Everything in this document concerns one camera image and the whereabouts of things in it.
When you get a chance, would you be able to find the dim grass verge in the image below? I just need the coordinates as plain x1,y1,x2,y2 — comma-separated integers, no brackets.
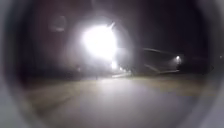
23,78,108,114
133,74,218,99

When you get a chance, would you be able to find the grey paved path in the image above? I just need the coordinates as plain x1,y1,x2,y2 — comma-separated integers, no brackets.
36,77,214,128

